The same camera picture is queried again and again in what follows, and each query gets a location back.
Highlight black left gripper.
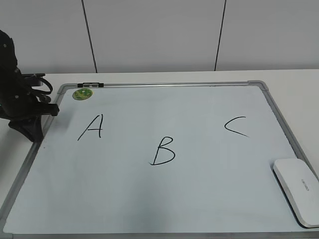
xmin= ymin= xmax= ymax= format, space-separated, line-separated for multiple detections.
xmin=0 ymin=72 xmax=60 ymax=143

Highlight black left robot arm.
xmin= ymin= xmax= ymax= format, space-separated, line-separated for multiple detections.
xmin=0 ymin=31 xmax=59 ymax=142

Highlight white board eraser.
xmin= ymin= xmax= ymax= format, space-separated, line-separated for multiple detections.
xmin=273 ymin=158 xmax=319 ymax=228

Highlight black board hanging clip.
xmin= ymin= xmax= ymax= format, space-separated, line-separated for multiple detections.
xmin=77 ymin=83 xmax=104 ymax=88

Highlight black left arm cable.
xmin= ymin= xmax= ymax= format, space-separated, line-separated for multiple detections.
xmin=21 ymin=74 xmax=53 ymax=103

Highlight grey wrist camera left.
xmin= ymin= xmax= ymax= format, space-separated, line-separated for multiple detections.
xmin=22 ymin=73 xmax=45 ymax=87

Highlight white board with grey frame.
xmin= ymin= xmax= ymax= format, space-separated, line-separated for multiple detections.
xmin=1 ymin=81 xmax=319 ymax=238

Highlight round green magnet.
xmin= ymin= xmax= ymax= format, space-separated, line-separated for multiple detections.
xmin=72 ymin=88 xmax=93 ymax=101

